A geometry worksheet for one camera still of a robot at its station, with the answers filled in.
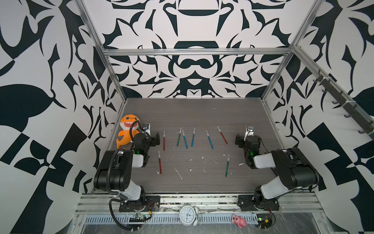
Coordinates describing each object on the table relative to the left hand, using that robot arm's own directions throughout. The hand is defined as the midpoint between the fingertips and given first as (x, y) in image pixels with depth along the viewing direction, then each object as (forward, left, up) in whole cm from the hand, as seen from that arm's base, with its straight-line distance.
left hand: (148, 130), depth 94 cm
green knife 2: (-22, -48, -7) cm, 53 cm away
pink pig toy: (-49, -47, -4) cm, 68 cm away
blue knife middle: (-2, -29, -7) cm, 30 cm away
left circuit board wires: (-46, +1, -10) cm, 47 cm away
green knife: (-1, -19, -7) cm, 21 cm away
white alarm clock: (-46, -24, -2) cm, 52 cm away
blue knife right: (-1, -39, -6) cm, 39 cm away
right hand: (-4, -63, -1) cm, 63 cm away
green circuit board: (-50, -60, -8) cm, 79 cm away
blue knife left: (-4, -24, -6) cm, 25 cm away
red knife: (-13, -7, -6) cm, 16 cm away
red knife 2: (-4, -10, -6) cm, 12 cm away
